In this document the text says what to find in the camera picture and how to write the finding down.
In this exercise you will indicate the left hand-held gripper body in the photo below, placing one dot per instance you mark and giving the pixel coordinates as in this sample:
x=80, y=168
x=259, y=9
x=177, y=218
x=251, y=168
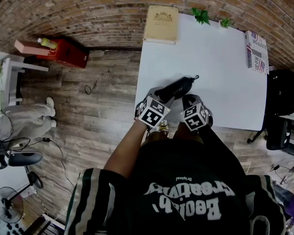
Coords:
x=152, y=112

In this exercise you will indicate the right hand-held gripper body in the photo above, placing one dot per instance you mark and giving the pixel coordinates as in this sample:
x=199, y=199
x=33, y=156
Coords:
x=197, y=117

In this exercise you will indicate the black zippered pouch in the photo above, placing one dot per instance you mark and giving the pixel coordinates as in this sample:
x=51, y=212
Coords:
x=178, y=88

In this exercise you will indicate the person's left forearm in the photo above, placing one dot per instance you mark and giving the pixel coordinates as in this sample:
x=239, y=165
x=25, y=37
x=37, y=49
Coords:
x=127, y=150

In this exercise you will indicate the person's right forearm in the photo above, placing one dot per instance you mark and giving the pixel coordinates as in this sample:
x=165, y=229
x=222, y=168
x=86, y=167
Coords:
x=223, y=150

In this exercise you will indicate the person's left shoe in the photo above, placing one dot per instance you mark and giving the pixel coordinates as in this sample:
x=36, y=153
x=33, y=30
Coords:
x=163, y=126

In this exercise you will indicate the person's brown trousers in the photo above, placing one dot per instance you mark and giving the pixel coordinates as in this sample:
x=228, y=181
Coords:
x=186, y=134

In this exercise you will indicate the beige hardcover book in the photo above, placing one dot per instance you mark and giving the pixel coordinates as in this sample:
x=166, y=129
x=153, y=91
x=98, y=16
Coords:
x=161, y=24

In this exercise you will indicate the patterned paper box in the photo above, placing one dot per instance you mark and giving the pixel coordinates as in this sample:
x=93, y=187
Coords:
x=257, y=54

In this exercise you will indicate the black office chair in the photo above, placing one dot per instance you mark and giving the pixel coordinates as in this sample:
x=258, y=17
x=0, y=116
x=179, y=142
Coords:
x=275, y=138

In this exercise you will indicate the spiky potted plant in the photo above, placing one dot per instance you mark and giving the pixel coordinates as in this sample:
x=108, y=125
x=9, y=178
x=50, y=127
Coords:
x=226, y=23

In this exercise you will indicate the broad-leaf potted plant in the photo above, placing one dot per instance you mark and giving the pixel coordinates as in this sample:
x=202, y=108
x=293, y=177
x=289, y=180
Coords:
x=201, y=16

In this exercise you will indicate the person's green striped jersey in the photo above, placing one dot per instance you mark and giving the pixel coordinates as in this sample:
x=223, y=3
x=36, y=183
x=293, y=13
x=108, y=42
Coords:
x=181, y=199

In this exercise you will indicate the red box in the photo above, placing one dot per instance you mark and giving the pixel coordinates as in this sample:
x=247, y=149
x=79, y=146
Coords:
x=71, y=54

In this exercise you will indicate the yellow-green drink bottle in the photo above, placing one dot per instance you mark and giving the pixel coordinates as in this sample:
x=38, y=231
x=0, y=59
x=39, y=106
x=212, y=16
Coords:
x=48, y=43

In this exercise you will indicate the dark oval device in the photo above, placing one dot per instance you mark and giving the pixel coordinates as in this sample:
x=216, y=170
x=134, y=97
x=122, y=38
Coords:
x=25, y=158

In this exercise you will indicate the black standing fan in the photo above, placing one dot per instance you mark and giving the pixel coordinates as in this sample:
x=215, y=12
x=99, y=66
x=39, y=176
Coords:
x=35, y=180

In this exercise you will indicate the pink long box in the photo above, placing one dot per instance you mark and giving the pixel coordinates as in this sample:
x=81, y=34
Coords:
x=27, y=48

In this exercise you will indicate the white side table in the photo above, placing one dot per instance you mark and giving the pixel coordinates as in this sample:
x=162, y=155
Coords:
x=12, y=82

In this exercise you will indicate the black metal rack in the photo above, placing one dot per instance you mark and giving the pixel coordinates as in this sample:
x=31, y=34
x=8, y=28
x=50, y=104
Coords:
x=39, y=225

